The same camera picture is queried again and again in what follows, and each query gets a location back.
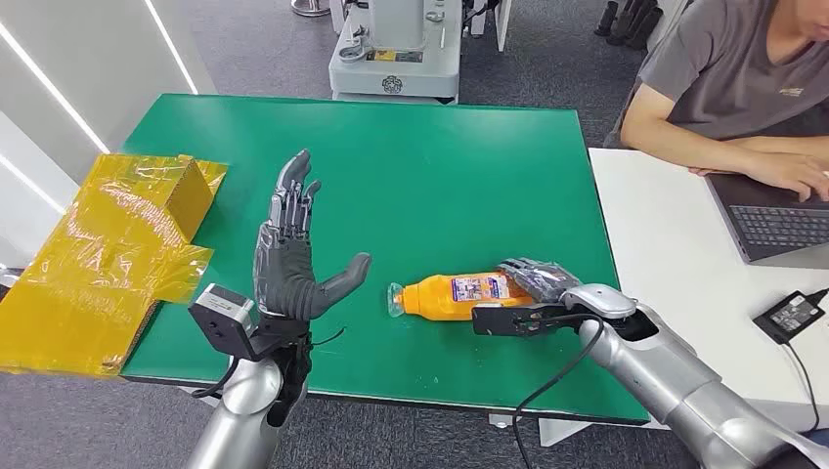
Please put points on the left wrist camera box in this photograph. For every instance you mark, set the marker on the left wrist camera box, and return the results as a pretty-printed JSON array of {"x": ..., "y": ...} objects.
[{"x": 220, "y": 317}]

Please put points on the yellow taped cardboard box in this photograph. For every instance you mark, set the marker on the yellow taped cardboard box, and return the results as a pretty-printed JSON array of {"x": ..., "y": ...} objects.
[{"x": 97, "y": 259}]

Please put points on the dark grey laptop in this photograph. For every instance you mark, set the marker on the dark grey laptop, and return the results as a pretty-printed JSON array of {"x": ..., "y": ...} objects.
[{"x": 777, "y": 226}]

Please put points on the orange detergent bottle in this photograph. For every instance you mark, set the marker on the orange detergent bottle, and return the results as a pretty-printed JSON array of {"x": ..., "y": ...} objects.
[{"x": 434, "y": 298}]

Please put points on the black power adapter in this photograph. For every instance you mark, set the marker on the black power adapter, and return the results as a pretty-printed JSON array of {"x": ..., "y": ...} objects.
[{"x": 787, "y": 317}]

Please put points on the person's right hand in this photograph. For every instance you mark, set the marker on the person's right hand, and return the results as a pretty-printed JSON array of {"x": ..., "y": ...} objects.
[{"x": 790, "y": 173}]

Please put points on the green table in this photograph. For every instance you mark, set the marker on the green table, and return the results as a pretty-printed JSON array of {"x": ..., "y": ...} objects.
[{"x": 421, "y": 181}]

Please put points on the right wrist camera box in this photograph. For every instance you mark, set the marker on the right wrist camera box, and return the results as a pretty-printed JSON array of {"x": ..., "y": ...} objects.
[{"x": 499, "y": 320}]

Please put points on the white desk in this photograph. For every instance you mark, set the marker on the white desk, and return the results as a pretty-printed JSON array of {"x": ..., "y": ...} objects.
[{"x": 660, "y": 272}]

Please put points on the black chair base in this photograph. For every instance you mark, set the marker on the black chair base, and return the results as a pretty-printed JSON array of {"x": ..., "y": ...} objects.
[{"x": 631, "y": 22}]

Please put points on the person's hand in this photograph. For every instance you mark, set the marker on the person's hand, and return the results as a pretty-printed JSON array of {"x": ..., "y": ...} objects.
[
  {"x": 790, "y": 173},
  {"x": 709, "y": 171}
]

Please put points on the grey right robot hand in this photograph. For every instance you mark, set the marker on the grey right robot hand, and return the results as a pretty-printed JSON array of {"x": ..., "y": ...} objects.
[{"x": 541, "y": 279}]

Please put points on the round metal stand base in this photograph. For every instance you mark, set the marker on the round metal stand base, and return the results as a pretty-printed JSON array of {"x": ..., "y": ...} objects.
[{"x": 309, "y": 8}]

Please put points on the person's right forearm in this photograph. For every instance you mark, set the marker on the person's right forearm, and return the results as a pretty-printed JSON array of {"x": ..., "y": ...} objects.
[{"x": 680, "y": 145}]

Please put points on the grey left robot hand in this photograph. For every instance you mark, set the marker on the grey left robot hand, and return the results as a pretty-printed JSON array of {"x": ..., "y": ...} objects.
[{"x": 285, "y": 272}]

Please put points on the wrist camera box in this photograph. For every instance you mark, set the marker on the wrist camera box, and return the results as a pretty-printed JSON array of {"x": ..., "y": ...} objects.
[
  {"x": 220, "y": 317},
  {"x": 499, "y": 320}
]

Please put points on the white stand leg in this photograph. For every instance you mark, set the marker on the white stand leg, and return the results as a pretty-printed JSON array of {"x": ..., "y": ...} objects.
[{"x": 502, "y": 22}]

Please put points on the person's left hand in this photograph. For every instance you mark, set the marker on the person's left hand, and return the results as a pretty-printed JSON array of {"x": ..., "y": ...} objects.
[{"x": 709, "y": 171}]

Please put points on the grey machine base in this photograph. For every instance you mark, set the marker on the grey machine base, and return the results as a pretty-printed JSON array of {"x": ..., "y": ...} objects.
[{"x": 395, "y": 71}]

